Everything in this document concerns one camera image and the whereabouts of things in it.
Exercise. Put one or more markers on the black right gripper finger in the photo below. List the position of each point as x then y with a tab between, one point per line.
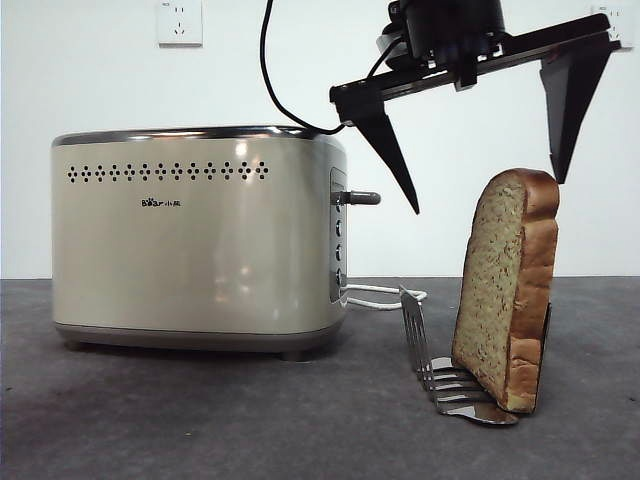
570	110
385	145

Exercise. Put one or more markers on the brown-crusted bread slice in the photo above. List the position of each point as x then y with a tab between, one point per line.
492	280

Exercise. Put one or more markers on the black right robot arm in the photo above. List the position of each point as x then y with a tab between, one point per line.
450	20

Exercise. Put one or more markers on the grey toaster lever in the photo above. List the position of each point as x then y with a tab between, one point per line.
364	198

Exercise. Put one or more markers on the cream two-slot toaster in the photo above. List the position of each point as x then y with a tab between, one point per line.
200	250

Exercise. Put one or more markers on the shiny steel toast rack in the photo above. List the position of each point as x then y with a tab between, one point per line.
475	415

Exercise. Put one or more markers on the white wall socket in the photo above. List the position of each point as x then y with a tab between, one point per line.
600	9
181	25

